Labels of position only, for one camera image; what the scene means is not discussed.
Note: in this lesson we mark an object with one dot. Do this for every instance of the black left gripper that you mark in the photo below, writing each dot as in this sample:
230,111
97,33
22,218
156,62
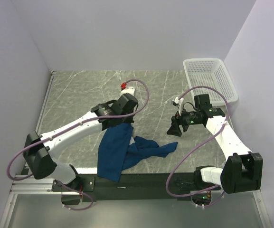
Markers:
129,120

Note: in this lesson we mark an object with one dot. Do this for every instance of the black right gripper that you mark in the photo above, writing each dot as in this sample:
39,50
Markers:
174,129

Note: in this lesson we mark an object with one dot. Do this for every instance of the blue t shirt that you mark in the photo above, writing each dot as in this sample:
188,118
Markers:
120,150

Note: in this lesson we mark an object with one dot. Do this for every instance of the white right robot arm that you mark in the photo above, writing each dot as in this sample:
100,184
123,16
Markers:
243,168

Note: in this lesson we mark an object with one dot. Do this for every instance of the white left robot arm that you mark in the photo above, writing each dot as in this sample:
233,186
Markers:
42,158

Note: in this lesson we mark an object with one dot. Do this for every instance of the white plastic basket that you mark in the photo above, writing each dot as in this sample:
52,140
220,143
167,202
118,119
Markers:
210,72

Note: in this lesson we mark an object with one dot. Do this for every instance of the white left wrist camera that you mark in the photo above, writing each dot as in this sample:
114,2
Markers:
127,89

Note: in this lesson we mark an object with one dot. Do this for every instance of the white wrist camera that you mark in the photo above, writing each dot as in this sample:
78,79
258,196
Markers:
178,102
127,89

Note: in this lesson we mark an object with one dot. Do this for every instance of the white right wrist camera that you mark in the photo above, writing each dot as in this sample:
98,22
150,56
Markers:
178,102

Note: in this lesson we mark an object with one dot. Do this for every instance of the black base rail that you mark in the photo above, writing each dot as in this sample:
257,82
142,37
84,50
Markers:
146,186

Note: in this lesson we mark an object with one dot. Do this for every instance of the aluminium frame rail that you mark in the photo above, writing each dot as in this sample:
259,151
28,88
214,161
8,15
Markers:
32,186

